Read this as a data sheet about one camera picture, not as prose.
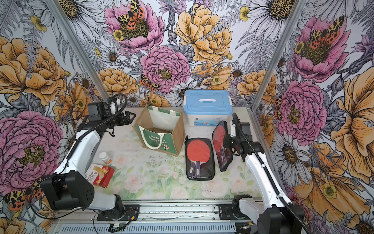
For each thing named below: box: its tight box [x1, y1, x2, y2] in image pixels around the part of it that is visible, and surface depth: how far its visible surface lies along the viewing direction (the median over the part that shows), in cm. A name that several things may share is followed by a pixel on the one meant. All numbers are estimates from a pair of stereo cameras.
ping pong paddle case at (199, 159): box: [185, 135, 216, 181], surface depth 93 cm
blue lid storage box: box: [183, 89, 233, 138], surface depth 105 cm
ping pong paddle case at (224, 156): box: [212, 120, 234, 173], surface depth 84 cm
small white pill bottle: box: [98, 151, 113, 165], surface depth 91 cm
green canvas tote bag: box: [132, 104, 186, 157], surface depth 91 cm
